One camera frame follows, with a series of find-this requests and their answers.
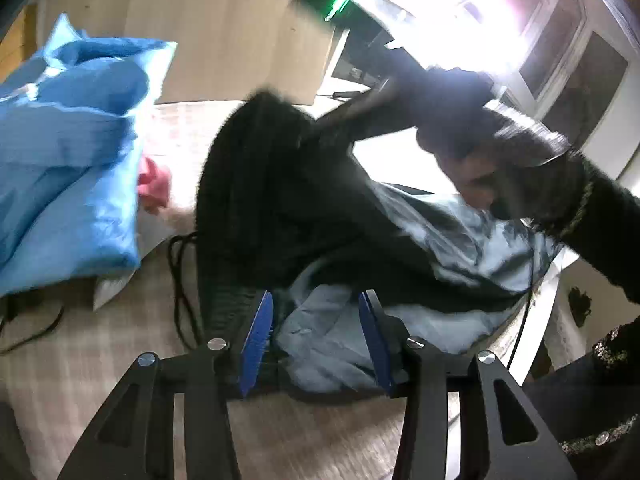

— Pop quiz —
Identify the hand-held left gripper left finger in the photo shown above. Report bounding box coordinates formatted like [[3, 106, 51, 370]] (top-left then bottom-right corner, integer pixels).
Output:
[[57, 290, 275, 480]]

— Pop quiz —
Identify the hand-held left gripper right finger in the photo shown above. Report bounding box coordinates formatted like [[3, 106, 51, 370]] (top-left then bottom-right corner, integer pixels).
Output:
[[358, 290, 576, 480]]

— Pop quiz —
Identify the person's right hand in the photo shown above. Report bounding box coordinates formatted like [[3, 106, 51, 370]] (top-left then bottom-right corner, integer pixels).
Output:
[[387, 66, 573, 221]]

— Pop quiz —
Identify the white collared garment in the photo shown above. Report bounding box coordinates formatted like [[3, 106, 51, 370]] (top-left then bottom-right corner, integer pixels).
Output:
[[92, 207, 193, 311]]

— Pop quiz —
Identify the pink garment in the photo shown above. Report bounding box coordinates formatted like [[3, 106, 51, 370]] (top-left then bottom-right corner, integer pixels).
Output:
[[137, 155, 173, 213]]

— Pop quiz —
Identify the person's dark clothing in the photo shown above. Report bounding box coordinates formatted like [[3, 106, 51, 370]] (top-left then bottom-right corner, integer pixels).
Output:
[[522, 322, 640, 480]]

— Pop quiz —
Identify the blue striped garment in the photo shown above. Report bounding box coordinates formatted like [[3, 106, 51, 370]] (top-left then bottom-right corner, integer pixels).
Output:
[[0, 12, 178, 296]]

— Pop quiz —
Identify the black cable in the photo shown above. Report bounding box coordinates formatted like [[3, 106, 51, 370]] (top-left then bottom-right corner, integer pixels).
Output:
[[0, 230, 208, 356]]

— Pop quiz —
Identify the ring light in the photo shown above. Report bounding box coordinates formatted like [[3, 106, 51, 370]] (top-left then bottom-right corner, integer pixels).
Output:
[[400, 0, 541, 76]]

